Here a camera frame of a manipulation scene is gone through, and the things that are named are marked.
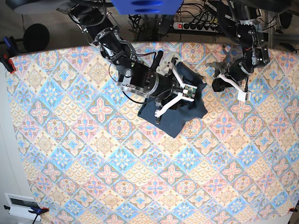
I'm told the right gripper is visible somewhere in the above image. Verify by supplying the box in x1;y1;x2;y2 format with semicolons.
156;77;189;111

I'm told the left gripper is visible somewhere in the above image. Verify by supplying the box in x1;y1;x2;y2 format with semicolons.
212;78;233;92

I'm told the dark navy t-shirt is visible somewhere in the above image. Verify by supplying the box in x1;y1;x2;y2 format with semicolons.
138;62;207;138

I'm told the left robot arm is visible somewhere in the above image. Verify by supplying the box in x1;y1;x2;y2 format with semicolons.
212;0;293;92

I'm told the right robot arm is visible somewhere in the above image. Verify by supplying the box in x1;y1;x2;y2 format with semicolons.
6;0;195;116

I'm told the white power strip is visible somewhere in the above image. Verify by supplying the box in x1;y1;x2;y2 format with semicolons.
172;22;217;32

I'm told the patterned colourful tablecloth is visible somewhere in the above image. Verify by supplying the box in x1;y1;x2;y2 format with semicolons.
6;43;299;224

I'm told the lower right orange clamp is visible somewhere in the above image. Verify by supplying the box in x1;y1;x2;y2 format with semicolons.
288;208;298;212

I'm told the black round stool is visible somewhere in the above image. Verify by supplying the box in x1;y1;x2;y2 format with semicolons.
23;23;50;52

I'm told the upper left table clamp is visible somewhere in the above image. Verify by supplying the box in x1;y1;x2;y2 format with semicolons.
0;36;17;74

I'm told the table clamp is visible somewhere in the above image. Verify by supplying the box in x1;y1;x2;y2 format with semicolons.
0;36;17;74
3;204;50;224

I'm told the lower left table clamp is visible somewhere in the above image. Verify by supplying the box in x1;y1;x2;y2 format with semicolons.
3;204;50;224

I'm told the aluminium frame post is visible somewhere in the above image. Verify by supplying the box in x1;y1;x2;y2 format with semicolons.
265;11;299;51

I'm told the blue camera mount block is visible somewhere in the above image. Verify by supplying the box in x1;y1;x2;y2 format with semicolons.
111;0;183;15

